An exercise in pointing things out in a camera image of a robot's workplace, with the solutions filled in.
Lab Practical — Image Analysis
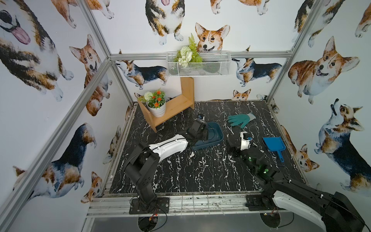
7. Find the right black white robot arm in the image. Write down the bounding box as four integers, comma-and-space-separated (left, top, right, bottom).
227, 142, 368, 232

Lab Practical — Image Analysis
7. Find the green white artificial plant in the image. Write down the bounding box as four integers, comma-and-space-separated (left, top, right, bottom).
174, 34, 203, 68

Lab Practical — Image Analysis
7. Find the blue plastic dustpan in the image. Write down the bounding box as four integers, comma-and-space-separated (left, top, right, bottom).
263, 137, 286, 163

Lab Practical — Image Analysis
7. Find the white wire basket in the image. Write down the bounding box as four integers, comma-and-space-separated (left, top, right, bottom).
166, 51, 231, 77

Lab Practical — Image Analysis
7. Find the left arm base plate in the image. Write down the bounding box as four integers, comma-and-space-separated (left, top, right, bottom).
129, 197, 170, 215

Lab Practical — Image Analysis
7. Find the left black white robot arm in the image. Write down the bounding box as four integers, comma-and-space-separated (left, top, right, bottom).
123, 114, 208, 209

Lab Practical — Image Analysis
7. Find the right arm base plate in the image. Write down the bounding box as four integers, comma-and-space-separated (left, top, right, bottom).
245, 194, 276, 211

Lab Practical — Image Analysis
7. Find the white pot with flowers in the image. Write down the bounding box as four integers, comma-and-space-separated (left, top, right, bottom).
138, 89, 166, 118

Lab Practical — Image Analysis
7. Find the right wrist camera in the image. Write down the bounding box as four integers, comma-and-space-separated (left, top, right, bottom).
240, 131, 253, 151

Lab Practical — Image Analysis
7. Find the wooden shelf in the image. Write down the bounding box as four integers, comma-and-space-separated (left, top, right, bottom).
137, 77, 195, 133

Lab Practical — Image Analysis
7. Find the teal plastic storage box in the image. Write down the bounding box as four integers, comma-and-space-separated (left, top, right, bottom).
191, 122, 224, 150

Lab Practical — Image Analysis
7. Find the green work glove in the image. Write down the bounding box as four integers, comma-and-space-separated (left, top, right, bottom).
228, 113, 256, 129

